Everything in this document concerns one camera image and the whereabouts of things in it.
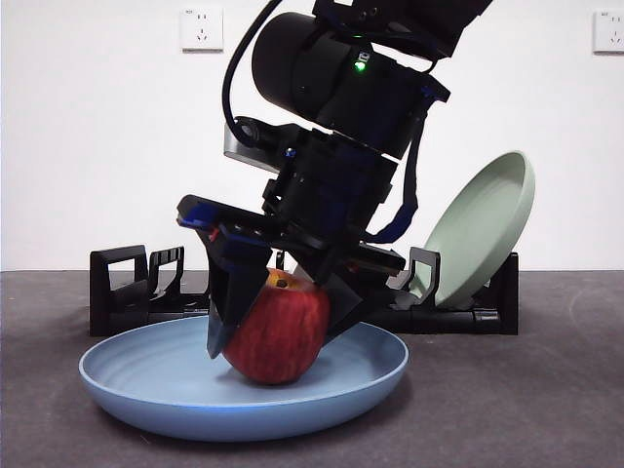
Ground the blue round plate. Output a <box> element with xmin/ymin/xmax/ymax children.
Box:
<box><xmin>78</xmin><ymin>314</ymin><xmax>410</xmax><ymax>443</ymax></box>

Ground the black round cable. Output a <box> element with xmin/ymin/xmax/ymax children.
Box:
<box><xmin>221</xmin><ymin>0</ymin><xmax>284</xmax><ymax>142</ymax></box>

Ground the white wall socket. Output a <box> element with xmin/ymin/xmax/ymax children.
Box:
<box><xmin>180</xmin><ymin>8</ymin><xmax>224</xmax><ymax>53</ymax></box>
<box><xmin>592</xmin><ymin>10</ymin><xmax>624</xmax><ymax>54</ymax></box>

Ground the black blue flat cable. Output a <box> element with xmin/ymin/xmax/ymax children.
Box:
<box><xmin>363</xmin><ymin>87</ymin><xmax>425</xmax><ymax>245</ymax></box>

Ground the black plastic plate rack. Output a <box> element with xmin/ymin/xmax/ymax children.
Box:
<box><xmin>88</xmin><ymin>245</ymin><xmax>520</xmax><ymax>337</ymax></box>

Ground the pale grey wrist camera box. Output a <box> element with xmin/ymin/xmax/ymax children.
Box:
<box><xmin>222</xmin><ymin>116</ymin><xmax>287</xmax><ymax>173</ymax></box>

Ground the pale green round plate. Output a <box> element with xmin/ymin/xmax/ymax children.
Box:
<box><xmin>421</xmin><ymin>150</ymin><xmax>536</xmax><ymax>310</ymax></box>

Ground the red yellow apple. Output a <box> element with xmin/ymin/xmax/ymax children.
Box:
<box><xmin>222</xmin><ymin>267</ymin><xmax>332</xmax><ymax>386</ymax></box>

